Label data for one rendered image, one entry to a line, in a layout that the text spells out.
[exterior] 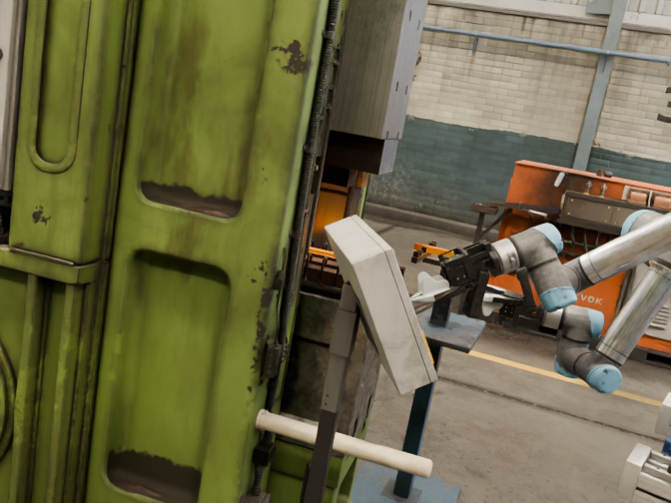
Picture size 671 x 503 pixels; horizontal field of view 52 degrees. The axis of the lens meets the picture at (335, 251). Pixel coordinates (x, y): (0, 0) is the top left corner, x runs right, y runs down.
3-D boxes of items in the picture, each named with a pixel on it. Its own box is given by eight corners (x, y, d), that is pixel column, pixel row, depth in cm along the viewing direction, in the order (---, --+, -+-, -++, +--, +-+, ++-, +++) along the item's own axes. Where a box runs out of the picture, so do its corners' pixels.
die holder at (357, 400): (371, 409, 233) (397, 281, 224) (343, 458, 197) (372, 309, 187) (220, 366, 245) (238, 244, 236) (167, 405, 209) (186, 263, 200)
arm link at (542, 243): (570, 251, 154) (553, 216, 156) (525, 268, 153) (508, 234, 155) (559, 257, 162) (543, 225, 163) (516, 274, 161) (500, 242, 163)
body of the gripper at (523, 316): (495, 322, 191) (539, 332, 189) (502, 292, 190) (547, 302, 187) (496, 315, 199) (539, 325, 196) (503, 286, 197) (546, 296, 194)
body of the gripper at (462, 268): (433, 255, 159) (481, 237, 160) (444, 288, 162) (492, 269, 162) (444, 264, 152) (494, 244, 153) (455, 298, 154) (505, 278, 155)
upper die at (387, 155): (392, 172, 204) (398, 139, 202) (378, 175, 185) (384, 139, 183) (260, 145, 213) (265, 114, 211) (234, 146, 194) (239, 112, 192)
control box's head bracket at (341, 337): (386, 351, 152) (398, 291, 150) (373, 370, 140) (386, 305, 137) (339, 338, 155) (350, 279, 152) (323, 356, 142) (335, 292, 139)
